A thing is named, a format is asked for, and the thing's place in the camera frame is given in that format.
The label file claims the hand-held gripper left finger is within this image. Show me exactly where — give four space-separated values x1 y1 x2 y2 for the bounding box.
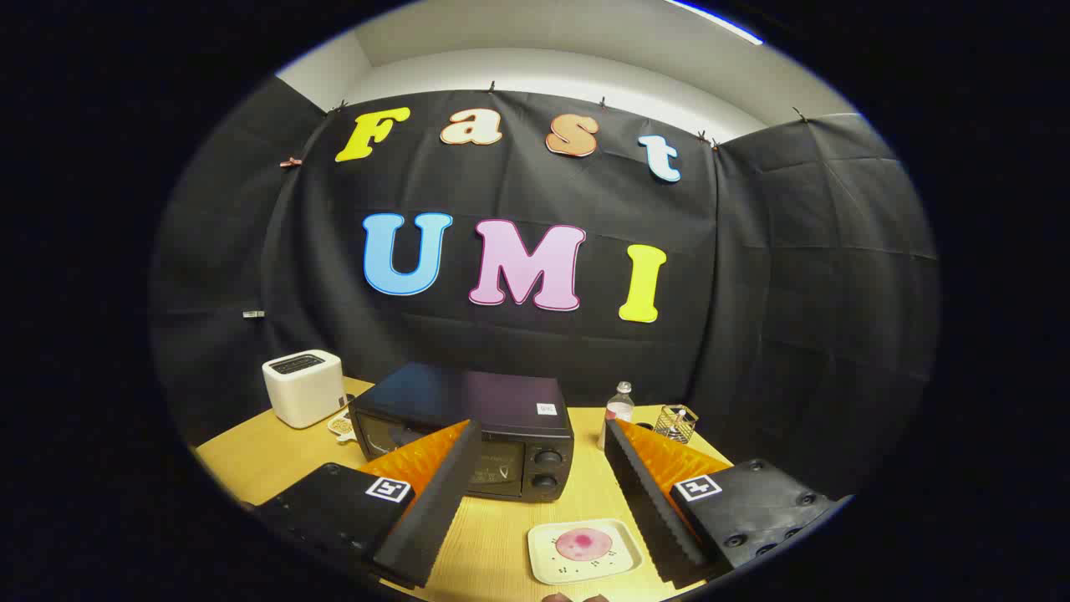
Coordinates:
251 418 484 590

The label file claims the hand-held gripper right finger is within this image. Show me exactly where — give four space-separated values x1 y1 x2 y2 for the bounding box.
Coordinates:
604 418 841 590

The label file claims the pink round ham slice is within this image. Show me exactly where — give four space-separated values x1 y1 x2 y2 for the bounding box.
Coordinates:
556 528 614 562

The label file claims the cream square plate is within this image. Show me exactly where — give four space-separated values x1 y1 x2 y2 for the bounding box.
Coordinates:
527 518 645 586

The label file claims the black toaster oven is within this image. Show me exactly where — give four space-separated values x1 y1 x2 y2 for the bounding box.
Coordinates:
349 362 576 503

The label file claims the white pop-up toaster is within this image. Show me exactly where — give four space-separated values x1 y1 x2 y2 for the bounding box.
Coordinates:
262 349 346 430

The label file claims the clear plastic bottle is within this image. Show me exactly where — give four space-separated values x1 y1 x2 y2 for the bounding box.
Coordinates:
598 381 636 452

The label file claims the wire mesh holder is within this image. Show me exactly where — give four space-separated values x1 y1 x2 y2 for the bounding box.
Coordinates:
654 405 699 445

